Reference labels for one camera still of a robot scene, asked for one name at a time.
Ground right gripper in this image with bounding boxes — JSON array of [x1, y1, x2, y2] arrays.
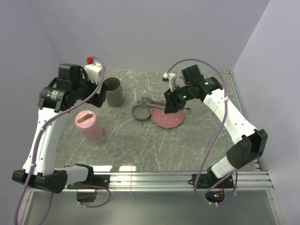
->
[[164, 84, 194, 114]]

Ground pink round lid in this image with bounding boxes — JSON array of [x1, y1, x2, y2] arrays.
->
[[75, 110, 96, 131]]

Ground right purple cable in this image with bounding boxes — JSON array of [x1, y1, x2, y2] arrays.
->
[[165, 58, 239, 207]]

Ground pink polka dot plate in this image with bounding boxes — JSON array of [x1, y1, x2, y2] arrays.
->
[[151, 104, 185, 129]]

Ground grey cylindrical container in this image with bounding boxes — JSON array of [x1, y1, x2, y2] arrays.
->
[[104, 77, 124, 107]]

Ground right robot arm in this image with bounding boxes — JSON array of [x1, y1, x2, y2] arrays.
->
[[162, 65, 268, 188]]

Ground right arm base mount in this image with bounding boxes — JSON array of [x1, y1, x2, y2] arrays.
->
[[195, 173, 237, 206]]

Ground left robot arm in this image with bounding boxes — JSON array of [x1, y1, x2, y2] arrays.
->
[[12, 62, 106, 194]]

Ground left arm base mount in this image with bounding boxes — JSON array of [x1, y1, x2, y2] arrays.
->
[[74, 174, 110, 203]]

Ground metal tongs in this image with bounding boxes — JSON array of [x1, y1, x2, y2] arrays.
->
[[137, 97, 166, 109]]

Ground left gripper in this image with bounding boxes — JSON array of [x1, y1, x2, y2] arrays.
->
[[73, 70, 108, 107]]

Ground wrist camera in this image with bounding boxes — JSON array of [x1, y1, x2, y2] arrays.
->
[[162, 72, 177, 92], [84, 56, 103, 84]]

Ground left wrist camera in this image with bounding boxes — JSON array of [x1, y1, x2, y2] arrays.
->
[[84, 56, 103, 84]]

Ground grey round lid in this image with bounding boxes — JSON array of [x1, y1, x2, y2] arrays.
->
[[132, 105, 151, 121]]

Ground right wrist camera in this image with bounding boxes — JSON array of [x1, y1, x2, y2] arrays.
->
[[162, 72, 177, 92]]

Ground pink cylindrical container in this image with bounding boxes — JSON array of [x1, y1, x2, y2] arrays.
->
[[78, 119, 104, 141]]

